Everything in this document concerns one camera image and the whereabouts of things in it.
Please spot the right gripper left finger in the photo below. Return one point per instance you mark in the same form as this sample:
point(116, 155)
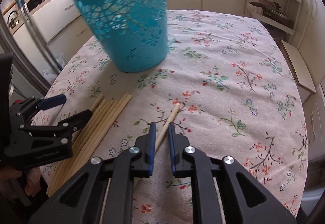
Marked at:
point(102, 190)

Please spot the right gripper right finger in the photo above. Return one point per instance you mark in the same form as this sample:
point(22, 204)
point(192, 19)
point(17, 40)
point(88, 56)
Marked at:
point(223, 191)

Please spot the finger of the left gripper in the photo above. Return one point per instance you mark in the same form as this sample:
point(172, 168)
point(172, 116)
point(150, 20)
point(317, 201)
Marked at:
point(65, 127)
point(31, 106)

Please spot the bamboo chopstick one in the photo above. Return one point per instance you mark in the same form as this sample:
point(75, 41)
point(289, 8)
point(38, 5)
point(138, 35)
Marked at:
point(166, 124)

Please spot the white kitchen cabinets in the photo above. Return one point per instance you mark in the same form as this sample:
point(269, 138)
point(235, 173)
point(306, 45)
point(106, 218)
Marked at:
point(61, 23)

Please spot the bamboo chopstick five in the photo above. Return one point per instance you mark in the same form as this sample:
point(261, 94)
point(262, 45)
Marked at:
point(95, 125)

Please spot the bamboo chopstick six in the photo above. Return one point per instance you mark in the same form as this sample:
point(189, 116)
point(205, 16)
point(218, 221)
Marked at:
point(91, 141)

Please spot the bamboo chopstick four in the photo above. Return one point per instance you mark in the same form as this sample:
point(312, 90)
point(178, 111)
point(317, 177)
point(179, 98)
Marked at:
point(61, 168)

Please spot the bamboo chopstick three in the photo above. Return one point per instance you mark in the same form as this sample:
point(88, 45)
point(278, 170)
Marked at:
point(96, 103)

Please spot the bamboo chopstick seven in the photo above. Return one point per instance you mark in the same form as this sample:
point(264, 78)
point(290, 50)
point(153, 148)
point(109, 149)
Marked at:
point(100, 134)

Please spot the bamboo chopstick eight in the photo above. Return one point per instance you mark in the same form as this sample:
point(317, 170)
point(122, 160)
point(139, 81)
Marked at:
point(98, 135)

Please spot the metal kettle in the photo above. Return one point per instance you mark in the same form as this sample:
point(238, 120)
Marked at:
point(12, 19)

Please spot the black wok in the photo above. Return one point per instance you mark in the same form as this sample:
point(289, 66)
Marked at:
point(32, 4)

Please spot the floral tablecloth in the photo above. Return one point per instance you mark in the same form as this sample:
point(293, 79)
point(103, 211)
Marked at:
point(236, 93)

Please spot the wooden stool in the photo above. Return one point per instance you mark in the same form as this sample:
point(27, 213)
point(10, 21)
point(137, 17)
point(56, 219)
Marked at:
point(299, 68)

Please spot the teal perforated plastic basket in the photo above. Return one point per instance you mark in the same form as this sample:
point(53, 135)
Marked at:
point(132, 32)

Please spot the mop handle poles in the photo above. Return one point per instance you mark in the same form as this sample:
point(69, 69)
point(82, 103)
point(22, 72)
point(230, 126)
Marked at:
point(38, 38)

